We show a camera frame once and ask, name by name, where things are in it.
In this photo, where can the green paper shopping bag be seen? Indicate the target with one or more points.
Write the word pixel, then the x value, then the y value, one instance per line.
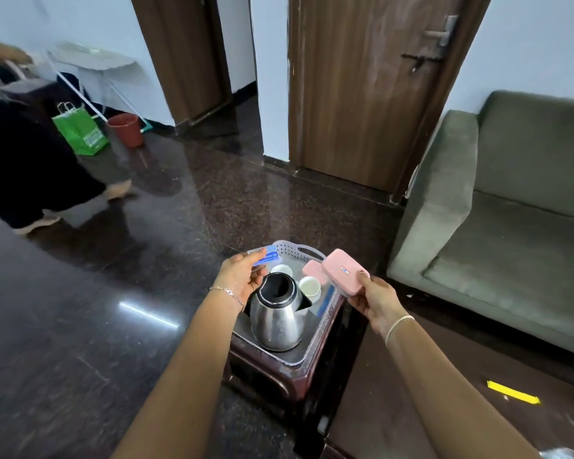
pixel 80 129

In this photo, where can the person's left thumb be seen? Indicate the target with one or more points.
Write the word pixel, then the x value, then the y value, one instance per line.
pixel 245 257

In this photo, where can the red plastic bucket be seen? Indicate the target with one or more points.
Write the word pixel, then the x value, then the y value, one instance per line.
pixel 126 129

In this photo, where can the person's left hand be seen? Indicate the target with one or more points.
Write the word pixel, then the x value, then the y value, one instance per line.
pixel 237 279

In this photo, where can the white wrist band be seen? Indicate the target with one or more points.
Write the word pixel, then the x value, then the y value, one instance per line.
pixel 398 325

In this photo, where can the small pink box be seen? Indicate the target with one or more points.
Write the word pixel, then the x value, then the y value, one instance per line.
pixel 313 270

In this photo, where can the person's right forearm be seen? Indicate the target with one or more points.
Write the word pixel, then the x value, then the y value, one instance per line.
pixel 449 396

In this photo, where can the white ironing board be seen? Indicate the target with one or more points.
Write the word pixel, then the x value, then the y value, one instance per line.
pixel 93 59

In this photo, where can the white mop stick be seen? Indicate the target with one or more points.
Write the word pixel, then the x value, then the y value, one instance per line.
pixel 79 97

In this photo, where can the pink box with label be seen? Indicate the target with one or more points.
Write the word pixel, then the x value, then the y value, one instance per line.
pixel 343 271

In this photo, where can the person's left forearm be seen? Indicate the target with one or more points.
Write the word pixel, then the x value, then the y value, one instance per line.
pixel 181 382

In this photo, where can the black door latch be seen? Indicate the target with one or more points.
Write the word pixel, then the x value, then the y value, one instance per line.
pixel 418 59

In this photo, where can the grey plastic basket tray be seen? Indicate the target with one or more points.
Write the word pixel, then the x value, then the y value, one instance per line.
pixel 311 339

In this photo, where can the dark wooden side table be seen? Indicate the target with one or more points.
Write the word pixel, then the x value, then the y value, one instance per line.
pixel 287 387

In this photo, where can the white cup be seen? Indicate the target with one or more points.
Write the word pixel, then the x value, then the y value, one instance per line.
pixel 282 271
pixel 310 287

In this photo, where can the yellow tape strip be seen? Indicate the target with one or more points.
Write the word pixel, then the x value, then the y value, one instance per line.
pixel 512 392

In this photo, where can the brown wooden open door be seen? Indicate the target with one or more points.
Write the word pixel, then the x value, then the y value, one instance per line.
pixel 181 57

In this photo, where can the blue packet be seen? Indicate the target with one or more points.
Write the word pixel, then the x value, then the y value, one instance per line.
pixel 269 256

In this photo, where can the stainless steel kettle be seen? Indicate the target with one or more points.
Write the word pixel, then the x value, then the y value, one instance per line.
pixel 277 315

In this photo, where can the green fabric sofa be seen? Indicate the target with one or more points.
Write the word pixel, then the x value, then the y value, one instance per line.
pixel 507 219

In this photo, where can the person's right thumb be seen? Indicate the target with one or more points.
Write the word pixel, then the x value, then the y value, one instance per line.
pixel 364 281

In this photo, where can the person's right hand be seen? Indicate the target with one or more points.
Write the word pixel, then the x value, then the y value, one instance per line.
pixel 380 303

